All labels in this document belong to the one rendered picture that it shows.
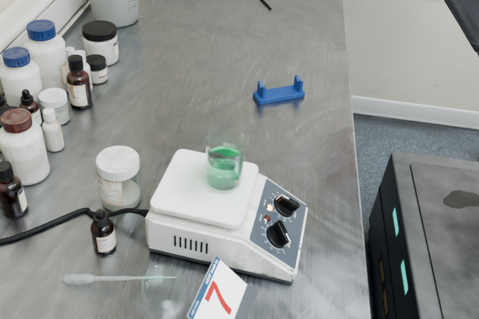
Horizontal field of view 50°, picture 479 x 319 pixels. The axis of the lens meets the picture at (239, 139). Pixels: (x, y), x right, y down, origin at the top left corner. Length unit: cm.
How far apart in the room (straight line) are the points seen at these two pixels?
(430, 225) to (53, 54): 97
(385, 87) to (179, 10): 123
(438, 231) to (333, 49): 53
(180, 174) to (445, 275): 79
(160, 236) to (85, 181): 19
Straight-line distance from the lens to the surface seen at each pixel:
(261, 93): 97
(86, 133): 91
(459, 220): 145
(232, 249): 65
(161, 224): 65
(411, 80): 231
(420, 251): 133
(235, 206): 65
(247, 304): 66
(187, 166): 70
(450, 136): 240
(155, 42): 117
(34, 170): 81
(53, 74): 98
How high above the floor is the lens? 130
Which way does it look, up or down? 38 degrees down
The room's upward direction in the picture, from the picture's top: 5 degrees clockwise
